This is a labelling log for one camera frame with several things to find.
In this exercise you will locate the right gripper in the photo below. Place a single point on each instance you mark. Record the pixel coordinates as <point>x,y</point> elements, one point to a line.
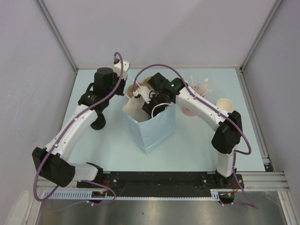
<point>149,108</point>

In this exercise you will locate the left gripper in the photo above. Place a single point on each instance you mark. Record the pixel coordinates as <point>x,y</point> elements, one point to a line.
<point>122,81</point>

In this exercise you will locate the light blue paper bag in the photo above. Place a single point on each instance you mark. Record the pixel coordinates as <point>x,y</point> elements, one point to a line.
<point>148,130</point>

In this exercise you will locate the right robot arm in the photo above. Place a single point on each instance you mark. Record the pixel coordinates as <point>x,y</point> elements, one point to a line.
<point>226,125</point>

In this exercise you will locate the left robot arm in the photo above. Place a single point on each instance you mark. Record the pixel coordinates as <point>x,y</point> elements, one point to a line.
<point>52,161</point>

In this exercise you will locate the stacked brown pulp carriers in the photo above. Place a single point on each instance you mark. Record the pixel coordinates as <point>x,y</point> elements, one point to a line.
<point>138,85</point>

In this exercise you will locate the stack of black lids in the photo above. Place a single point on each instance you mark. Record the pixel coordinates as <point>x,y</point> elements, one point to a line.
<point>99,123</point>

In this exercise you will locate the stack of paper cups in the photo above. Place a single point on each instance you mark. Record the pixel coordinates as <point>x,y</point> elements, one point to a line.
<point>225,104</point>

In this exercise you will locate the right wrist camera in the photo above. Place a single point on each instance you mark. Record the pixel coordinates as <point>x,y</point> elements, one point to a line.
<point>143,92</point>

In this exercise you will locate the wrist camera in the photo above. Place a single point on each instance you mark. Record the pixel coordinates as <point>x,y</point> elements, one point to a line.
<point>143,92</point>
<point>121,67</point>

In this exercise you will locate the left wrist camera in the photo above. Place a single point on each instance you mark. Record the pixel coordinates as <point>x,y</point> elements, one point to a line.
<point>121,67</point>

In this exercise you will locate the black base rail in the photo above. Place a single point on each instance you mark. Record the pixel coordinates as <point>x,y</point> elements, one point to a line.
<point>168,184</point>

